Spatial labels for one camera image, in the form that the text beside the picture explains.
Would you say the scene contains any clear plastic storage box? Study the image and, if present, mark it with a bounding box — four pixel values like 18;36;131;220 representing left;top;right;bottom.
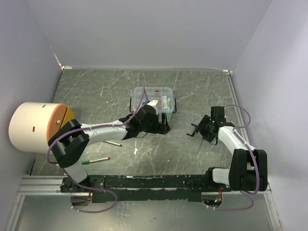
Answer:
129;87;176;122

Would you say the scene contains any teal plaster strip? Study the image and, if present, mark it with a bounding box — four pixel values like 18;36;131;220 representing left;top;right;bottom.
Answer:
161;96;171;110

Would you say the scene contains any clear divided organizer tray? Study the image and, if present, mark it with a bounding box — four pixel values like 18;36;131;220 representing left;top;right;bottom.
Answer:
132;87;174;104

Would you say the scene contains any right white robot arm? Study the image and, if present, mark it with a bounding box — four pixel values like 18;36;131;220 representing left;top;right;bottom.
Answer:
187;106;268;194

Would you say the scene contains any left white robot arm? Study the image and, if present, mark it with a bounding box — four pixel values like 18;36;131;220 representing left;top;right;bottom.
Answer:
46;104;170;192

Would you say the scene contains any red cap marker pen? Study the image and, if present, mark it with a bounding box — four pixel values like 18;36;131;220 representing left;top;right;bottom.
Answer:
103;141;122;147

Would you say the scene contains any green cap marker pen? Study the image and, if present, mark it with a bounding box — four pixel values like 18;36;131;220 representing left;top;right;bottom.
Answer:
81;157;111;165

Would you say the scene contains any white cylinder drum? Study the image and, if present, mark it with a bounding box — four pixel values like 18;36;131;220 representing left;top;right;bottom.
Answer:
8;102;74;154

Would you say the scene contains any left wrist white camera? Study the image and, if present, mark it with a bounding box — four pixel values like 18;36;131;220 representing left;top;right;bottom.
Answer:
146;100;159;114

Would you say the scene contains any black mounting base rail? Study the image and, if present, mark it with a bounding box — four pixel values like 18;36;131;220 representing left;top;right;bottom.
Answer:
60;173;233;203

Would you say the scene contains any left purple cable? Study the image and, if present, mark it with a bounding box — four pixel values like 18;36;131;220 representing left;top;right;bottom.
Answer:
46;84;151;214

